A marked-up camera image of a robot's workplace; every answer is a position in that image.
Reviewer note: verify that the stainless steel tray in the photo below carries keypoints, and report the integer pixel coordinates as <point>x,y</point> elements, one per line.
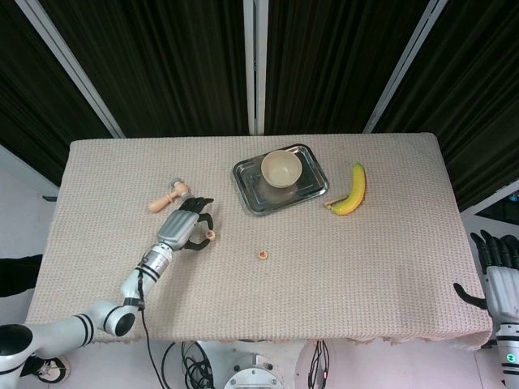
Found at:
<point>312,178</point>

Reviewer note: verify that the black curtain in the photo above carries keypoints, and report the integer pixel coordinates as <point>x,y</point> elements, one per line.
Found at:
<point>174,61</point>

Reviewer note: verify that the cream bowl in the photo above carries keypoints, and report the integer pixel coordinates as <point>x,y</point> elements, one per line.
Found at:
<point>281,170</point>

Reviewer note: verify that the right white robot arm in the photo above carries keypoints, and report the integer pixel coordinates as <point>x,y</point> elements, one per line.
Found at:
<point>507,356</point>

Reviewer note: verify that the wooden toy hammer grey head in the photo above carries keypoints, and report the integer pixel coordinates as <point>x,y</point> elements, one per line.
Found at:
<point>162,202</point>

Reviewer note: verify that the chess piece red character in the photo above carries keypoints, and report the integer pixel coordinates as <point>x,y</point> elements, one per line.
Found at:
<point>210,233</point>
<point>263,255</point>

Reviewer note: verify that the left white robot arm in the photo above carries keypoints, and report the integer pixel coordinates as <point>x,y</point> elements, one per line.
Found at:
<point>93,320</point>

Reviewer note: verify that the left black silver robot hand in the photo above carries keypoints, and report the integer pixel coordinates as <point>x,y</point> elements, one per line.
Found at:
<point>178,227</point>

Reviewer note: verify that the person black trouser leg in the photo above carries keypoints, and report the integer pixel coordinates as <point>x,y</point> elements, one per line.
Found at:
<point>16,279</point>

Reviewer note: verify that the yellow banana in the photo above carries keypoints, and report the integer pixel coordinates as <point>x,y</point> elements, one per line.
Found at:
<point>356,190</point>

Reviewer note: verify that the beige woven tablecloth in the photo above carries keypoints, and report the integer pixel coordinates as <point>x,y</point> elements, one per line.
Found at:
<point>324,275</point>

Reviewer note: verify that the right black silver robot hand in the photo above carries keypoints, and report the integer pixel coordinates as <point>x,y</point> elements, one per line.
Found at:
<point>503,291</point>

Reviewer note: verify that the white sneaker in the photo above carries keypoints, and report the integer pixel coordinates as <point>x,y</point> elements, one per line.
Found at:
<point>48,368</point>

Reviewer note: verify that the white frame post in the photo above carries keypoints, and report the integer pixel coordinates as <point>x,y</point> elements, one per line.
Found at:
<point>255,69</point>
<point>405,65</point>
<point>73,69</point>

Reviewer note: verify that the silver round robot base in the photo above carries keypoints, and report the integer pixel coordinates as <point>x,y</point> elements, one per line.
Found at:
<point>253,377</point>

